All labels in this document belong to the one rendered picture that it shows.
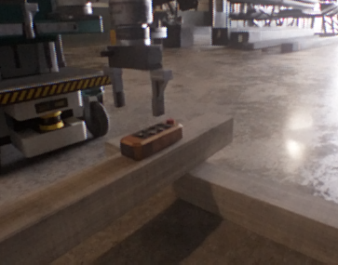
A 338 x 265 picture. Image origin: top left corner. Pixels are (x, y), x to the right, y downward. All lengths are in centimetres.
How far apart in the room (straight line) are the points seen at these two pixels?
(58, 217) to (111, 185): 12
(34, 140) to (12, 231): 67
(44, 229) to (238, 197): 45
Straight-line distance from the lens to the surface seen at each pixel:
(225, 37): 727
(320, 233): 68
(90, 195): 56
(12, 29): 118
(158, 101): 59
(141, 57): 57
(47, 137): 116
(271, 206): 69
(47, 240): 55
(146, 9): 60
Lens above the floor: 49
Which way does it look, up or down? 19 degrees down
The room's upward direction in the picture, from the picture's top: 2 degrees counter-clockwise
